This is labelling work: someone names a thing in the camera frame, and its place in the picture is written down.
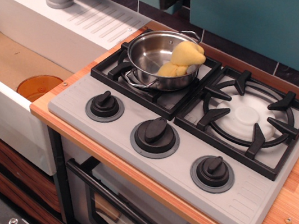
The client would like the black middle stove knob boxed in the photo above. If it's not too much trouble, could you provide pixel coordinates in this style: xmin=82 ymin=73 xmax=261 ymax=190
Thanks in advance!
xmin=130 ymin=117 xmax=180 ymax=159

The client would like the black right stove knob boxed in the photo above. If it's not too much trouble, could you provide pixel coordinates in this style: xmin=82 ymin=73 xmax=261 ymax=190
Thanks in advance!
xmin=190 ymin=156 xmax=235 ymax=194

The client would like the oven door with handle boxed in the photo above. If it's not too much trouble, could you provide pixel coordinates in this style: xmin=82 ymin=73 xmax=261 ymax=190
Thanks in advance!
xmin=56 ymin=152 xmax=214 ymax=224

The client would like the orange plastic plate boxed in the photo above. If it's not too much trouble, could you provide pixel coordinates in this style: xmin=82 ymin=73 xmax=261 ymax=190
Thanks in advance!
xmin=16 ymin=75 xmax=63 ymax=102

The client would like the black left burner grate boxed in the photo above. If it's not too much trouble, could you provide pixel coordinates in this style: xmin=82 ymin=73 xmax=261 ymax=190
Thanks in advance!
xmin=90 ymin=42 xmax=222 ymax=120

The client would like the stainless steel pan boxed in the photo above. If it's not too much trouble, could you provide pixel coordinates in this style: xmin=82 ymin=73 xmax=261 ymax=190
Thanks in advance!
xmin=125 ymin=31 xmax=201 ymax=92

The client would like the white toy sink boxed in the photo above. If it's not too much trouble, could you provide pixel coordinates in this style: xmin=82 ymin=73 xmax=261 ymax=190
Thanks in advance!
xmin=0 ymin=0 xmax=149 ymax=175

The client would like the yellow stuffed duck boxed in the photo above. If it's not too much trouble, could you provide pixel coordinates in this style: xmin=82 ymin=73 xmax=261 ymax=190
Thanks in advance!
xmin=157 ymin=41 xmax=206 ymax=77

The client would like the black right burner grate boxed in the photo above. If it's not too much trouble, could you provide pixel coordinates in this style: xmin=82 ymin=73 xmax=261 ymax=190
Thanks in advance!
xmin=174 ymin=67 xmax=299 ymax=181

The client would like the wooden drawer cabinet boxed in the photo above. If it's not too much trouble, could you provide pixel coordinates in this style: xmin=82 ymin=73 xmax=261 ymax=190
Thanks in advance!
xmin=0 ymin=139 xmax=63 ymax=224

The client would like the black stove knob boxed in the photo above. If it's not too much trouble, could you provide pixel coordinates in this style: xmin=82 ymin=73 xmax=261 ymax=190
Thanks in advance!
xmin=190 ymin=156 xmax=235 ymax=194
xmin=130 ymin=117 xmax=180 ymax=159
xmin=85 ymin=91 xmax=125 ymax=123

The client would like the grey toy stove top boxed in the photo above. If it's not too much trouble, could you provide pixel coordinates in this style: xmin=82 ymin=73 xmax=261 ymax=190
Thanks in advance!
xmin=31 ymin=14 xmax=299 ymax=224

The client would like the black left stove knob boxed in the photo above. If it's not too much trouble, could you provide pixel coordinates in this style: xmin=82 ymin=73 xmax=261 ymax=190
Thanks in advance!
xmin=85 ymin=91 xmax=125 ymax=123

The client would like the black burner grate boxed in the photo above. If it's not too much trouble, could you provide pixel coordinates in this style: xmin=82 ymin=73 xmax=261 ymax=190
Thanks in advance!
xmin=90 ymin=42 xmax=222 ymax=120
xmin=174 ymin=67 xmax=299 ymax=181

